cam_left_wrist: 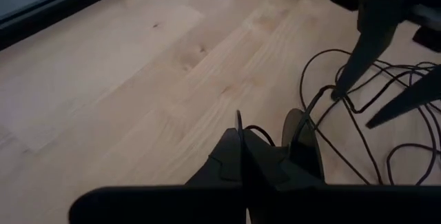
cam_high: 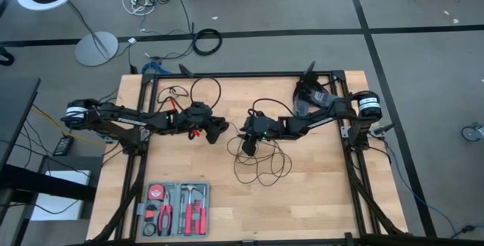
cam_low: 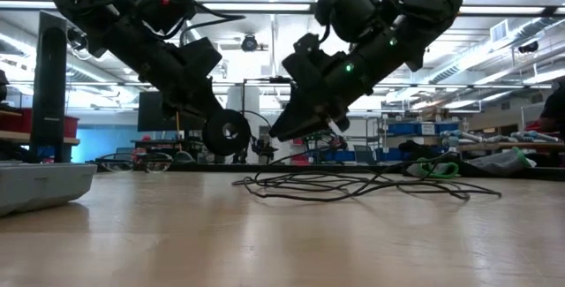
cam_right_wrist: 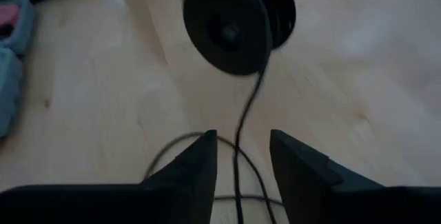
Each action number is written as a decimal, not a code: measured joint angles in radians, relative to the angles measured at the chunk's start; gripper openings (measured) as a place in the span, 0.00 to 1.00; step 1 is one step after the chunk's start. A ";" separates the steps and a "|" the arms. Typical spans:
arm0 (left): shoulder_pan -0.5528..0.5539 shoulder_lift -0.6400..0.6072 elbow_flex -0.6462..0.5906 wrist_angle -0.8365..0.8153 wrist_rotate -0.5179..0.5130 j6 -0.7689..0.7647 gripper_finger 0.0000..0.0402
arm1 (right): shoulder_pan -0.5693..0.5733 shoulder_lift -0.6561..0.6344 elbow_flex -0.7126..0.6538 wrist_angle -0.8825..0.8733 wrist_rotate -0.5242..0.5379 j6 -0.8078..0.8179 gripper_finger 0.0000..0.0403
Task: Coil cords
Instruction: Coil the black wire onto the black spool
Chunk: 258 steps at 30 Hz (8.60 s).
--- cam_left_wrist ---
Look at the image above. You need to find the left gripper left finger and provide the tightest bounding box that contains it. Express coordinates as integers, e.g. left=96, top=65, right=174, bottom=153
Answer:
left=185, top=128, right=244, bottom=187

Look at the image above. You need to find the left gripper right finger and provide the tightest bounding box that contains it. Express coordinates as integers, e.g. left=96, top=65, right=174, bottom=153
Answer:
left=243, top=130, right=294, bottom=187

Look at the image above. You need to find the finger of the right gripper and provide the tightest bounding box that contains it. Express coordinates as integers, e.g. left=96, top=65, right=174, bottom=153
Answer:
left=365, top=65, right=441, bottom=130
left=331, top=27, right=397, bottom=101

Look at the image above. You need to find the black round cord spool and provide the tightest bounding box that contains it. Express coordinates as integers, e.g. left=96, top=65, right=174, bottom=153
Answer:
left=280, top=108, right=327, bottom=187

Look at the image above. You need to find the long thin black cord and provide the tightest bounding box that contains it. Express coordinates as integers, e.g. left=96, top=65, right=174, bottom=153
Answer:
left=236, top=48, right=441, bottom=187

